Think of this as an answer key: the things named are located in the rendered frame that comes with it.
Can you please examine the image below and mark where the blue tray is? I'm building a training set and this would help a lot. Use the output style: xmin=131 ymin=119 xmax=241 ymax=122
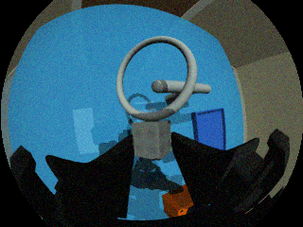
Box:
xmin=192 ymin=107 xmax=227 ymax=150

